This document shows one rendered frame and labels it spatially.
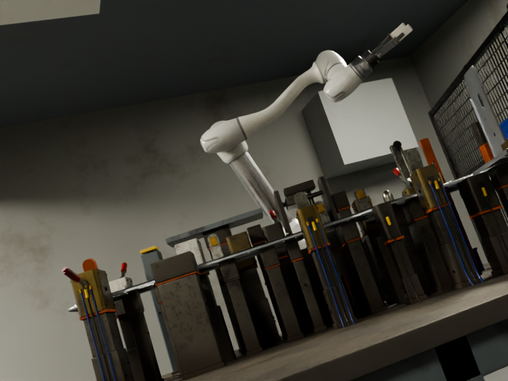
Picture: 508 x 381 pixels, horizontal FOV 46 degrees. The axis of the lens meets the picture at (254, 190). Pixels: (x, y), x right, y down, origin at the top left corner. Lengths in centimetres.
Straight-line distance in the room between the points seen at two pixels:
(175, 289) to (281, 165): 378
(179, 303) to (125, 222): 327
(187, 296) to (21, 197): 341
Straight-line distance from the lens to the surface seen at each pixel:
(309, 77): 266
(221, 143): 249
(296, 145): 553
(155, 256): 225
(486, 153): 224
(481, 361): 115
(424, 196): 175
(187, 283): 171
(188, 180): 513
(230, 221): 219
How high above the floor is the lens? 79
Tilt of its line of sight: 12 degrees up
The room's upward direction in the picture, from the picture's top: 18 degrees counter-clockwise
